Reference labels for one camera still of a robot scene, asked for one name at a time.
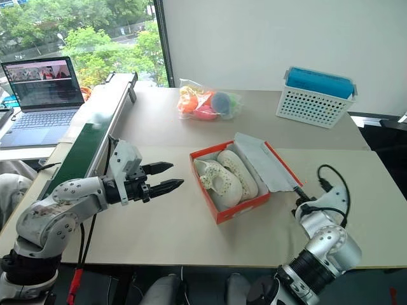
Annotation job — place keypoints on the clear plastic toy bag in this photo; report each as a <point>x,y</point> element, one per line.
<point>189,111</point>

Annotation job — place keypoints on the black flat device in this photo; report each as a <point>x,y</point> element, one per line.
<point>5,117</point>

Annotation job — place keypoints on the white perforated plastic basket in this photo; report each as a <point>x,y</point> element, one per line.
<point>305,109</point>

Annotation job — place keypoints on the green toy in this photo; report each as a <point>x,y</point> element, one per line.
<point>233,100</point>

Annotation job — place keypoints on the black furniture piece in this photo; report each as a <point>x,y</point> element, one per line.
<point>384,143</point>

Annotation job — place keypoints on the orange toy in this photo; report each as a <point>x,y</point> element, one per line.
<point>194,101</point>

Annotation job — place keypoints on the dark window frame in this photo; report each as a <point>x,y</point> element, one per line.
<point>163,41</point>

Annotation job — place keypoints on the white speckled shoe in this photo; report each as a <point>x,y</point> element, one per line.
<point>229,190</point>

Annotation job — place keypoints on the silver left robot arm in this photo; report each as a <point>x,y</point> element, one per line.
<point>63,206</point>

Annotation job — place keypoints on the white speckled sneaker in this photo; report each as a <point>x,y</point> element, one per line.
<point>238,168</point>

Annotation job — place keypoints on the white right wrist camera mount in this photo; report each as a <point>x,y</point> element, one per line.
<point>337,198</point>

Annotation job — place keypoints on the orange shoe box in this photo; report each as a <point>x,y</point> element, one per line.
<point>241,211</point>

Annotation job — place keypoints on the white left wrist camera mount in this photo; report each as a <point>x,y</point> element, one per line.
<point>125,159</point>

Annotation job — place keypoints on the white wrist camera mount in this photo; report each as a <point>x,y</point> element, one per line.
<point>125,159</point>
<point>337,198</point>

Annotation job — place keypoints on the pink toy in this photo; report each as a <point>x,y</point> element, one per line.
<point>205,113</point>

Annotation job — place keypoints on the grey clothed seated person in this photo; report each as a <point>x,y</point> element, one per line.
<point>12,190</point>

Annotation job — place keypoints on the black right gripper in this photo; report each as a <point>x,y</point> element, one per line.
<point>303,207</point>

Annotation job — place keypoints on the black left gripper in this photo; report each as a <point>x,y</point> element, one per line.
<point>136,189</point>

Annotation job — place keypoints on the green conveyor belt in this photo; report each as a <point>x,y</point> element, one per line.
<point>86,149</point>

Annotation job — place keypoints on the grey rounded shape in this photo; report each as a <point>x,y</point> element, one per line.
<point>160,290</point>
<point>240,289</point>

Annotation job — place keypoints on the blue box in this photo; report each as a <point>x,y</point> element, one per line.
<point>318,82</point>

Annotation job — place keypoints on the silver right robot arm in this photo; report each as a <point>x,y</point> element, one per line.
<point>330,244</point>

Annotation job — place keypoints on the blue round toy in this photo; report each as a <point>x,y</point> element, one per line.
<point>221,102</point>

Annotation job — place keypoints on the open blue-grey laptop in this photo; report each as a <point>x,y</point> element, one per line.
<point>41,125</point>

